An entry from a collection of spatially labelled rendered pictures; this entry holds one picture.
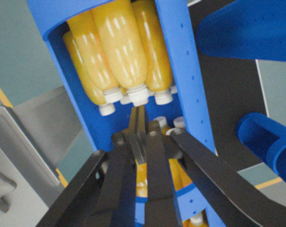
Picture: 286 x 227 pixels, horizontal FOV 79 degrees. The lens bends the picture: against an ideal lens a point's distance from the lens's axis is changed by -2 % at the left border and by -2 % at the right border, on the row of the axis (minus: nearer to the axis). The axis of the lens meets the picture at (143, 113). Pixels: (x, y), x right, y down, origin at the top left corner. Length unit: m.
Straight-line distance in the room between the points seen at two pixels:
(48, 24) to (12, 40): 1.49
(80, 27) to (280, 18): 0.53
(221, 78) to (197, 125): 1.17
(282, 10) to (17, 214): 0.99
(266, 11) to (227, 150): 1.27
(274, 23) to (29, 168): 0.85
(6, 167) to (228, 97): 1.42
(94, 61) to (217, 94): 1.25
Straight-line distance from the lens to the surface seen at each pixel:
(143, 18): 0.36
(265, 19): 0.72
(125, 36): 0.30
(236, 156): 1.82
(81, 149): 1.83
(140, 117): 0.17
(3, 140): 0.63
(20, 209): 0.73
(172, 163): 0.40
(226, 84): 1.52
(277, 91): 1.95
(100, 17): 0.32
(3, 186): 0.66
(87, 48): 0.36
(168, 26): 0.29
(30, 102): 0.81
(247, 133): 1.74
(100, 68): 0.35
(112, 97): 0.37
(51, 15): 0.31
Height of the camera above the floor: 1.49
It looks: 70 degrees down
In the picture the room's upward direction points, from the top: 178 degrees clockwise
